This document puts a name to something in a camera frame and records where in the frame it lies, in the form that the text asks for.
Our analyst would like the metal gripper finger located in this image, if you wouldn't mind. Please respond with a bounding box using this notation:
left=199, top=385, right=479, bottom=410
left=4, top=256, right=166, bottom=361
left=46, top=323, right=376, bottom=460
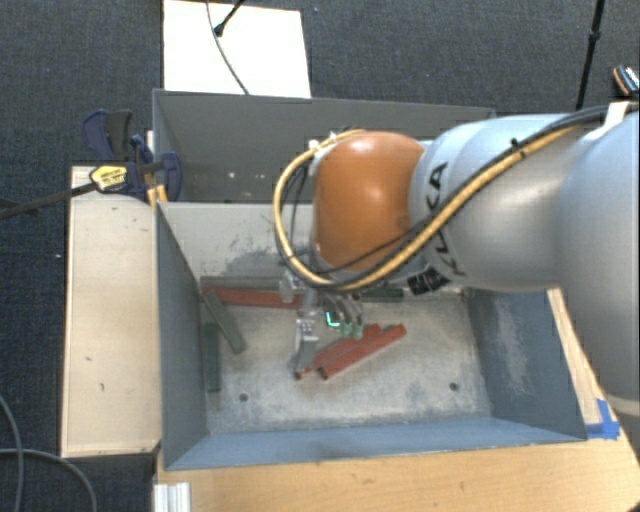
left=287, top=318, right=321, bottom=377
left=278, top=272, right=302, bottom=305

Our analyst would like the red-brown flat block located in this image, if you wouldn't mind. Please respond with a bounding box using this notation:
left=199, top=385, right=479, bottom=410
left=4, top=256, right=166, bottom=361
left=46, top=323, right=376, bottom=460
left=293, top=323, right=384, bottom=380
left=314, top=323, right=408, bottom=381
left=201, top=285, right=304, bottom=310

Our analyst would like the dark green flat block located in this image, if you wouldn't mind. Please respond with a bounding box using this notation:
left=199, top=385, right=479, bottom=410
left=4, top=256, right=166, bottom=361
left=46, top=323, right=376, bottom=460
left=203, top=321, right=223, bottom=394
left=201, top=290, right=249, bottom=355
left=359, top=286, right=405, bottom=304

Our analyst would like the grey metal bin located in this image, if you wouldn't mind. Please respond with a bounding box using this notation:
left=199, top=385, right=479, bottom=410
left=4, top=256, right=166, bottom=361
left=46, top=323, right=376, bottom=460
left=151, top=88, right=589, bottom=472

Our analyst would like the pale wood board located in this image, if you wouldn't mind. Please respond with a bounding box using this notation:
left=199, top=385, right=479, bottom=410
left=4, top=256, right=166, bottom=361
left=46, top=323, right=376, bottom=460
left=59, top=164, right=164, bottom=459

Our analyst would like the black cylinder on white bracket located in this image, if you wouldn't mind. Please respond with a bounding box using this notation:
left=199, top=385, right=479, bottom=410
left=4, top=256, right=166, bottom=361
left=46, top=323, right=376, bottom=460
left=405, top=267, right=451, bottom=297

